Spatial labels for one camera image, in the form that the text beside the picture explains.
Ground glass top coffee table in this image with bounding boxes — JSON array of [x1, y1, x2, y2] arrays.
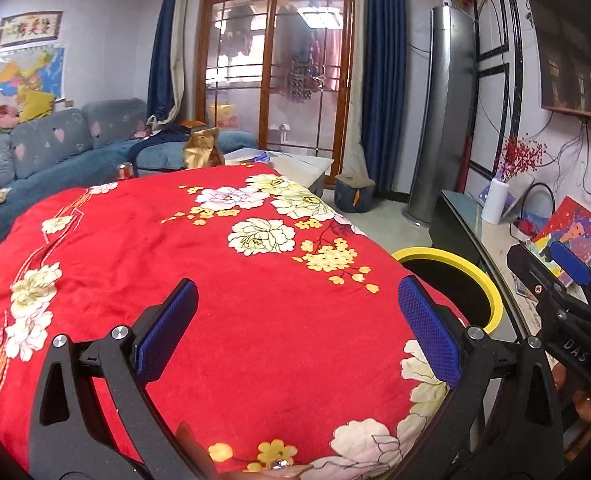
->
[[222, 147, 336, 198]]

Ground blue curtain with beige lining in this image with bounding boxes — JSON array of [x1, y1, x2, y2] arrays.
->
[[148, 0, 196, 126]]

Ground person's left hand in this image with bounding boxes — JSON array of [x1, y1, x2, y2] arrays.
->
[[175, 422, 316, 480]]

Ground white ribbed vase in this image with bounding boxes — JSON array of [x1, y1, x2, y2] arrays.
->
[[481, 178, 507, 225]]

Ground blue patterned sofa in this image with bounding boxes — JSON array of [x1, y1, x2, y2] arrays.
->
[[0, 98, 258, 281]]

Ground dark television cabinet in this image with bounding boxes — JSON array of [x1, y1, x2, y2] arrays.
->
[[428, 190, 551, 341]]

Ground blue storage stool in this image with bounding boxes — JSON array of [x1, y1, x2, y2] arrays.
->
[[334, 174, 376, 213]]

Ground wall mounted television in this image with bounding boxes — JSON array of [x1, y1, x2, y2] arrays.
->
[[523, 0, 591, 123]]

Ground colourful country map poster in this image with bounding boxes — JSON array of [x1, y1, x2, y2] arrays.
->
[[0, 47, 66, 103]]

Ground wooden framed glass door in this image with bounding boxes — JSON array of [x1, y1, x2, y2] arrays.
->
[[195, 0, 371, 186]]

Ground gold gift bag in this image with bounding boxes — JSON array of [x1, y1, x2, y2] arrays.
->
[[182, 126, 226, 168]]

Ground yellow cardboard box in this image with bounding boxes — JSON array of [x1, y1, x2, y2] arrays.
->
[[208, 103, 238, 128]]

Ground silver tower air conditioner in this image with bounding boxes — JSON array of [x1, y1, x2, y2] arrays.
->
[[403, 5, 479, 226]]

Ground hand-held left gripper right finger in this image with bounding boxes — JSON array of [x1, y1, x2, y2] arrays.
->
[[398, 275, 567, 480]]

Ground yellow cushion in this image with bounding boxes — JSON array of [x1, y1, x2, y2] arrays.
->
[[18, 87, 56, 121]]

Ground red berry branches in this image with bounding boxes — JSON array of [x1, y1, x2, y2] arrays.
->
[[495, 136, 549, 183]]

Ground red floral blanket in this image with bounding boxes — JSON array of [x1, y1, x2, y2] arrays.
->
[[0, 162, 476, 476]]

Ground yellow rimmed black trash bin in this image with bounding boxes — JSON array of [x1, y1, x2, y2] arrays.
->
[[391, 247, 503, 341]]

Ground colourful painting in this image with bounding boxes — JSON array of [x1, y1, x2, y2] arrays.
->
[[530, 196, 591, 266]]

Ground black cable hoop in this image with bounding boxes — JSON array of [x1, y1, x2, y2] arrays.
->
[[518, 183, 559, 231]]

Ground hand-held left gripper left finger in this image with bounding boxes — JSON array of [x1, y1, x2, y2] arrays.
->
[[28, 278, 221, 480]]

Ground person's right hand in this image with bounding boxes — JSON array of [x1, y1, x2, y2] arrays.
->
[[550, 364, 591, 421]]

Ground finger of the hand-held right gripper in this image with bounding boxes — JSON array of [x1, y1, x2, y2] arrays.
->
[[506, 245, 583, 321], [549, 241, 591, 311]]

